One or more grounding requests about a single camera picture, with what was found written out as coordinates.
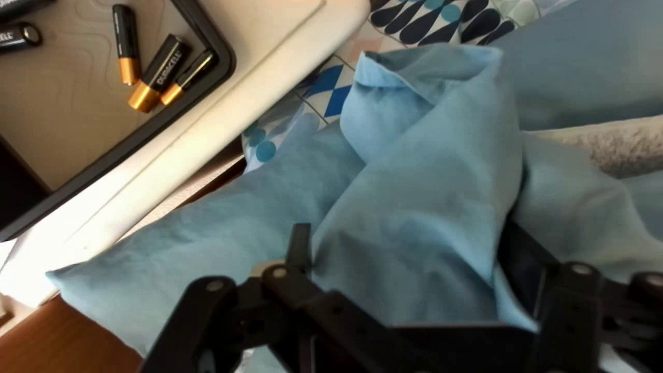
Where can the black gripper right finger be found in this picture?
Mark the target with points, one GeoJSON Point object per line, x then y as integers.
{"type": "Point", "coordinates": [526, 266]}

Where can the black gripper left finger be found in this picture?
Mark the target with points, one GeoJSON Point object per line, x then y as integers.
{"type": "Point", "coordinates": [300, 249]}

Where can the light blue towel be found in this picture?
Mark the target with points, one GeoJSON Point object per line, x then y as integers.
{"type": "Point", "coordinates": [416, 234]}

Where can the grey fleece blanket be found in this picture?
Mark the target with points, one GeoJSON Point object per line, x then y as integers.
{"type": "Point", "coordinates": [620, 148]}

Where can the patterned blue bedspread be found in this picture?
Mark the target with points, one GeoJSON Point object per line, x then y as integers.
{"type": "Point", "coordinates": [391, 25]}

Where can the teal pillow under blanket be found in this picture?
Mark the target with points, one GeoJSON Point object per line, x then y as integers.
{"type": "Point", "coordinates": [590, 62]}

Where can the black gold battery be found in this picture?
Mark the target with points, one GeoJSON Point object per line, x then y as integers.
{"type": "Point", "coordinates": [159, 73]}
{"type": "Point", "coordinates": [187, 76]}
{"type": "Point", "coordinates": [127, 42]}

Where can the black tray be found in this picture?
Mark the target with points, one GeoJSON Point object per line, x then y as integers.
{"type": "Point", "coordinates": [65, 116]}

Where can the black battery at edge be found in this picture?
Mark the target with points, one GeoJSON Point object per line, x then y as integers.
{"type": "Point", "coordinates": [20, 35]}

